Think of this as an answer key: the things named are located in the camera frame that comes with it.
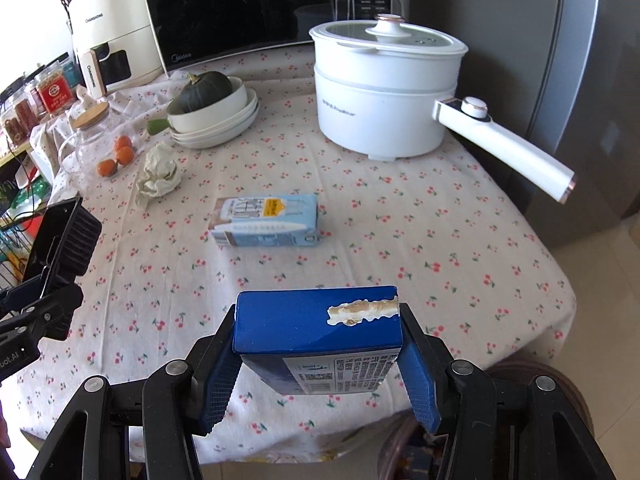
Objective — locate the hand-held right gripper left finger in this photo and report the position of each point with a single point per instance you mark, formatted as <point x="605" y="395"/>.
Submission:
<point x="220" y="390"/>

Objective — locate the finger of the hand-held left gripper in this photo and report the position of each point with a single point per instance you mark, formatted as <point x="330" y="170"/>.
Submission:
<point x="55" y="312"/>
<point x="25" y="296"/>

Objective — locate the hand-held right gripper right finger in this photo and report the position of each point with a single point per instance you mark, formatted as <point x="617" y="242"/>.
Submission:
<point x="420" y="385"/>

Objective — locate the black ribbed plastic tray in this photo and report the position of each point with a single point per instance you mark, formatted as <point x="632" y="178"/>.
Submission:
<point x="65" y="235"/>

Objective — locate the brown plastic trash bin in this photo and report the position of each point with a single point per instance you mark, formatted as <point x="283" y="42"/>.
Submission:
<point x="505" y="375"/>

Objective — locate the blue white box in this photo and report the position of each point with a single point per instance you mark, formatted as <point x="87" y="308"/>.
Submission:
<point x="300" y="325"/>

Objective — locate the cherry print tablecloth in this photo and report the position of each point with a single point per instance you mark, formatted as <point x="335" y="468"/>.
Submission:
<point x="375" y="240"/>

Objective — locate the small orange fruit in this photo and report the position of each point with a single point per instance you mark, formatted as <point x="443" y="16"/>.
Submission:
<point x="106" y="166"/>
<point x="123" y="141"/>
<point x="123" y="155"/>

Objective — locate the glass jar wooden lid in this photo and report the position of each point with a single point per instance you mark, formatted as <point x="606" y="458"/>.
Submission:
<point x="85" y="145"/>

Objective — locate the light blue drink carton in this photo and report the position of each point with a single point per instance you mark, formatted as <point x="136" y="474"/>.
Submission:
<point x="265" y="222"/>

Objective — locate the crumpled white tissue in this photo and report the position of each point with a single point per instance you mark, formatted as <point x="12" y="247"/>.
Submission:
<point x="160" y="172"/>

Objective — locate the glass jar red contents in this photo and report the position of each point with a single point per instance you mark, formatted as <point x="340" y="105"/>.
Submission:
<point x="17" y="120"/>

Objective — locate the red label glass jar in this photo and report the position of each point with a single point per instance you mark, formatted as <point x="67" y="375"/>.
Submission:
<point x="55" y="90"/>

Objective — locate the small green item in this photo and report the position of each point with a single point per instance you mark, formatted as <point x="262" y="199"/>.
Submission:
<point x="157" y="126"/>

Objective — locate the stack of white bowls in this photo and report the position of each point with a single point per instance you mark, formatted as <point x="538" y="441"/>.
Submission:
<point x="220" y="127"/>

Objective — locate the dark green squash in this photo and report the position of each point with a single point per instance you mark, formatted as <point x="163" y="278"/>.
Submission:
<point x="205" y="92"/>

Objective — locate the cream air fryer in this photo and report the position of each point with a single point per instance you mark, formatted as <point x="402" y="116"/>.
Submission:
<point x="115" y="25"/>

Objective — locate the white electric pot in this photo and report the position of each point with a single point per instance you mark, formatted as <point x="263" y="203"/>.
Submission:
<point x="380" y="100"/>

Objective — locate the grey refrigerator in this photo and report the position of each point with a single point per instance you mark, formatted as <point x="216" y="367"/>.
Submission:
<point x="525" y="60"/>

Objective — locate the black microwave oven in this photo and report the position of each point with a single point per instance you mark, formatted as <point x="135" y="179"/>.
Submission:
<point x="240" y="5"/>

